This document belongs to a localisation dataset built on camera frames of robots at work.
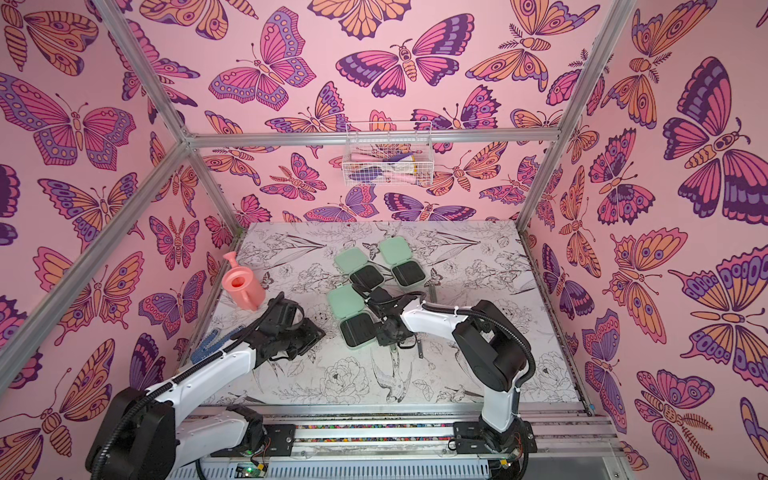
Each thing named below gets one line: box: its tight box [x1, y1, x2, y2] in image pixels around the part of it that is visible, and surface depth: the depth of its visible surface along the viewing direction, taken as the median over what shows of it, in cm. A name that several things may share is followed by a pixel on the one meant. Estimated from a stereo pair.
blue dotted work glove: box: [191, 326, 244, 365], surface depth 92 cm
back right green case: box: [380, 236, 427, 289], surface depth 111 cm
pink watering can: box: [222, 251, 266, 311], surface depth 93 cm
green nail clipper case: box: [328, 284, 378, 350], surface depth 95 cm
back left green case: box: [334, 248, 385, 290], surface depth 111 cm
